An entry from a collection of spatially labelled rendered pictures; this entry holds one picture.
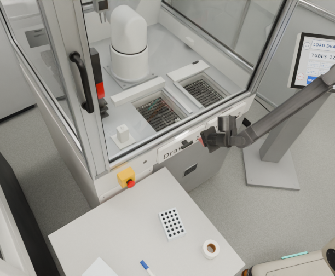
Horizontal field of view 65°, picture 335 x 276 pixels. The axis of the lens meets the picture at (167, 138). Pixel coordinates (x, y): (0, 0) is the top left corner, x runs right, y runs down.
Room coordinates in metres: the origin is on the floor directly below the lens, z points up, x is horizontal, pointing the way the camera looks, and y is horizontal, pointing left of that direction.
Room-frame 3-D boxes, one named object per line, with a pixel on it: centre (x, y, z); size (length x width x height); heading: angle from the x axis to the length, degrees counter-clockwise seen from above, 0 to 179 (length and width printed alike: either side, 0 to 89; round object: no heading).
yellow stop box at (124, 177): (0.57, 0.16, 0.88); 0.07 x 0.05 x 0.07; 133
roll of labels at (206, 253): (0.34, -0.24, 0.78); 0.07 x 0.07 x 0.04
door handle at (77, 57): (0.50, 0.23, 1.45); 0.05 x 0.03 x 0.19; 43
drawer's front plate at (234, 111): (1.02, -0.31, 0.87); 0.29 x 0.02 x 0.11; 133
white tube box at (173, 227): (0.42, -0.07, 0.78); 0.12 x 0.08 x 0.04; 28
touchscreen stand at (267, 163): (1.38, -0.93, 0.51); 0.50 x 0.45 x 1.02; 2
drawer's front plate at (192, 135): (0.80, -0.07, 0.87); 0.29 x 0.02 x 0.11; 133
